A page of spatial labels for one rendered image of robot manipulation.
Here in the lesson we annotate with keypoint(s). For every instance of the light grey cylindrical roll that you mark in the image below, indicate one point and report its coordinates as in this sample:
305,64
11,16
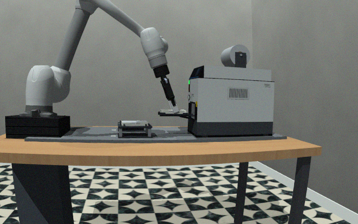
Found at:
228,55

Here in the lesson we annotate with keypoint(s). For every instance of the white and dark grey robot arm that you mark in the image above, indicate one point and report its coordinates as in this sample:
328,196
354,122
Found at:
47,85

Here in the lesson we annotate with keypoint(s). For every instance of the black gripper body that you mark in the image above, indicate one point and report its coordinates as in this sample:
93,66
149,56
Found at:
161,71

